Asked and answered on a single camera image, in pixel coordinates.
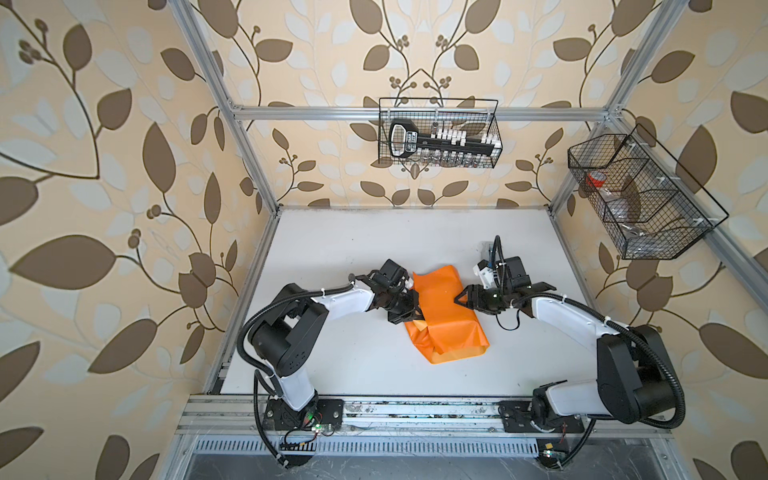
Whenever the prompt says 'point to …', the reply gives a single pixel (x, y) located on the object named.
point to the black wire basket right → (649, 206)
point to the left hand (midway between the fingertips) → (429, 314)
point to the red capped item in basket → (596, 178)
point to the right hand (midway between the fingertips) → (463, 304)
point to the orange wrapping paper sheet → (448, 330)
